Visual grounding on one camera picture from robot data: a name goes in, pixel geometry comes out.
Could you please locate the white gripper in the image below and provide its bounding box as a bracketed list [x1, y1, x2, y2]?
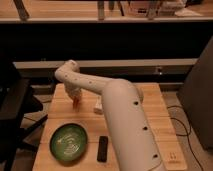
[65, 84, 81, 100]

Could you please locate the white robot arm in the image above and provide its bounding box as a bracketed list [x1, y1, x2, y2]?
[55, 60, 167, 171]

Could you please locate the green round plate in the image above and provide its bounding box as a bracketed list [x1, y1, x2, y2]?
[49, 123, 88, 163]

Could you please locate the black chair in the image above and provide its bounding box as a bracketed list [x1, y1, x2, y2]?
[0, 62, 47, 171]

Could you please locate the black rectangular remote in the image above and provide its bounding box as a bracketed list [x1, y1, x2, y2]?
[97, 136, 108, 162]

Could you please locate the dark cabinet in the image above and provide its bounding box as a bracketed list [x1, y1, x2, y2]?
[177, 36, 213, 150]

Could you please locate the black floor cable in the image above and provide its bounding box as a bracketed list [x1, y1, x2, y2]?
[166, 105, 204, 171]

